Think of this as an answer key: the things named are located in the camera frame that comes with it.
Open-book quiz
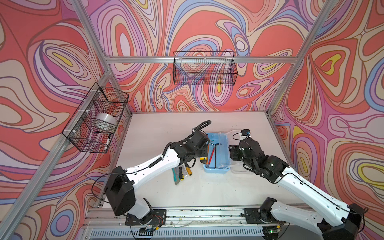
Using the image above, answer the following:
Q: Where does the orange handled hex key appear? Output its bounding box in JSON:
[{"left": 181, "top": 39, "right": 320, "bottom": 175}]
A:
[{"left": 205, "top": 148, "right": 210, "bottom": 168}]

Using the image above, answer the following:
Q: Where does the yellow black utility knife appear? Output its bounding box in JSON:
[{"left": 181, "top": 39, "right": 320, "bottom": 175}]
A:
[{"left": 199, "top": 156, "right": 208, "bottom": 164}]

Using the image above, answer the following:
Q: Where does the black hex key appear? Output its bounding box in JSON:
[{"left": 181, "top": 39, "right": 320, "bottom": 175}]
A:
[{"left": 214, "top": 143, "right": 222, "bottom": 169}]

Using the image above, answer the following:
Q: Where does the blue plastic tool box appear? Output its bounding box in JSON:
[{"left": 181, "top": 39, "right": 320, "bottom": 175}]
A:
[{"left": 204, "top": 133, "right": 231, "bottom": 174}]

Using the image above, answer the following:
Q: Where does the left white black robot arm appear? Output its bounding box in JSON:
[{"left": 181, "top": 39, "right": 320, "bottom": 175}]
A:
[{"left": 104, "top": 131, "right": 210, "bottom": 219}]

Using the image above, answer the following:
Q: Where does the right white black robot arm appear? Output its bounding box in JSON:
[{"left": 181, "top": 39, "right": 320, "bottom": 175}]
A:
[{"left": 229, "top": 138, "right": 368, "bottom": 240}]

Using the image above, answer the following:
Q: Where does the teal utility knife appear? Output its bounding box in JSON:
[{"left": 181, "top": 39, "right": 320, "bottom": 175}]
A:
[{"left": 172, "top": 167, "right": 180, "bottom": 185}]

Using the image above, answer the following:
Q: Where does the black yellow screwdriver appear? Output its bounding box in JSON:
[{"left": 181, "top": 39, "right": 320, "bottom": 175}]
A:
[{"left": 179, "top": 166, "right": 184, "bottom": 181}]

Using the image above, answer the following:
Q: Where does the black marker pen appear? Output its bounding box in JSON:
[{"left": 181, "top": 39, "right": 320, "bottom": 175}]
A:
[{"left": 104, "top": 134, "right": 112, "bottom": 152}]

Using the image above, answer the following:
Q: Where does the silver tape roll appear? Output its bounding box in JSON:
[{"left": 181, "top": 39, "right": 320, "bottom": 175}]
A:
[{"left": 96, "top": 113, "right": 117, "bottom": 125}]

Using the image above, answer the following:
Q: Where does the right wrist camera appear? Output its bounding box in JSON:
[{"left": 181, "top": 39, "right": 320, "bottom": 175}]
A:
[{"left": 241, "top": 129, "right": 251, "bottom": 138}]

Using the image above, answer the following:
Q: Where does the orange handled screwdriver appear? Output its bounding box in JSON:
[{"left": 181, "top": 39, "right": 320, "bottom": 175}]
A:
[{"left": 185, "top": 163, "right": 193, "bottom": 176}]

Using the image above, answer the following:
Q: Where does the clear handled tester screwdriver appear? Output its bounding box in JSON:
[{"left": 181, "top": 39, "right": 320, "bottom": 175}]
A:
[{"left": 182, "top": 165, "right": 188, "bottom": 179}]

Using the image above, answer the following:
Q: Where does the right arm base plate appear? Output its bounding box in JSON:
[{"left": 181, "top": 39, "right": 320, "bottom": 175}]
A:
[{"left": 241, "top": 208, "right": 286, "bottom": 225}]

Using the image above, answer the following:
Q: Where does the aluminium front rail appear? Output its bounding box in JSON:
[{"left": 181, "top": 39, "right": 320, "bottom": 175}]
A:
[{"left": 77, "top": 205, "right": 320, "bottom": 240}]

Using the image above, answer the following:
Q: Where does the black wire basket back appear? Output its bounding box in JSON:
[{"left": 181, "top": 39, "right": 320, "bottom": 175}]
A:
[{"left": 173, "top": 51, "right": 238, "bottom": 86}]

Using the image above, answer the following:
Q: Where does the black wire basket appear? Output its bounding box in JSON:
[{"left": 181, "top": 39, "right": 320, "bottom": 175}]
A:
[
  {"left": 62, "top": 83, "right": 129, "bottom": 154},
  {"left": 173, "top": 51, "right": 238, "bottom": 86}
]

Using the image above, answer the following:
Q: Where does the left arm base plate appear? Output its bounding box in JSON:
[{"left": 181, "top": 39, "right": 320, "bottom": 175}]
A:
[{"left": 125, "top": 209, "right": 167, "bottom": 227}]

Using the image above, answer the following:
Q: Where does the black wire basket left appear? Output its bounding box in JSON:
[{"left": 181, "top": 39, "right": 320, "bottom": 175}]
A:
[{"left": 62, "top": 83, "right": 129, "bottom": 154}]

